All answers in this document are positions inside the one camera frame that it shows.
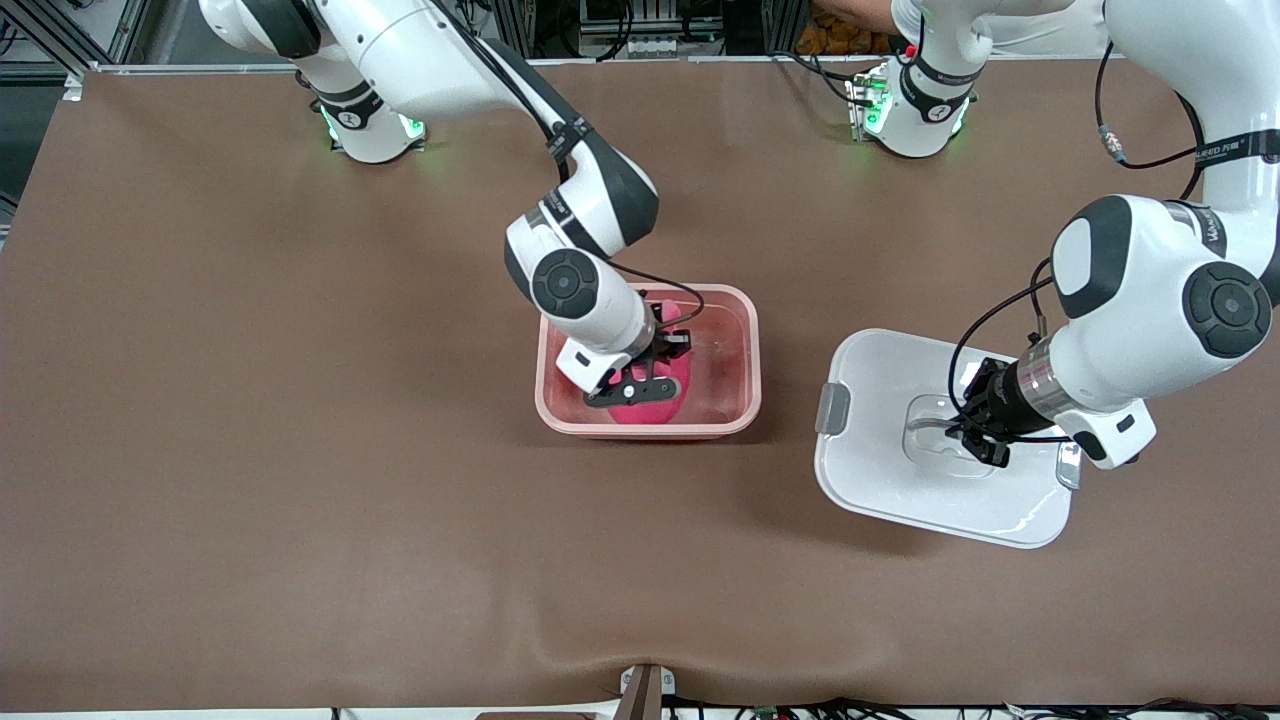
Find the brown table mat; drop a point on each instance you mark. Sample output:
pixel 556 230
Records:
pixel 400 550

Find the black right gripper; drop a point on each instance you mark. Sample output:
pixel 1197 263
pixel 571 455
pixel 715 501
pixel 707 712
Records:
pixel 664 345

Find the pink plastic box base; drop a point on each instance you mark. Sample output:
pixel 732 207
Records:
pixel 725 340

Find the person's bare forearm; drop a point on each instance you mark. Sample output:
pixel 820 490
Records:
pixel 855 12

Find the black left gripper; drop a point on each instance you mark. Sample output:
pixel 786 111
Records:
pixel 994 401

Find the silver corner bracket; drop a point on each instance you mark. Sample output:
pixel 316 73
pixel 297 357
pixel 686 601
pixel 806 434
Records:
pixel 74 85

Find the white box lid grey clips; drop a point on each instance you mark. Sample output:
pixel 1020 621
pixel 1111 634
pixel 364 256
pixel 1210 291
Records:
pixel 900 480

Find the silver table edge rail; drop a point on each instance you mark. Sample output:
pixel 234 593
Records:
pixel 700 61

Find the white block on profile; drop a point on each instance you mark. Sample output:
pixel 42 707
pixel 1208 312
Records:
pixel 652 47

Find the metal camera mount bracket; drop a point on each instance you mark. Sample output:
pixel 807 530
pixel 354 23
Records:
pixel 645 695

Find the pink plush toy with eyes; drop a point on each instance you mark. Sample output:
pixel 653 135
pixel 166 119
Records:
pixel 655 413

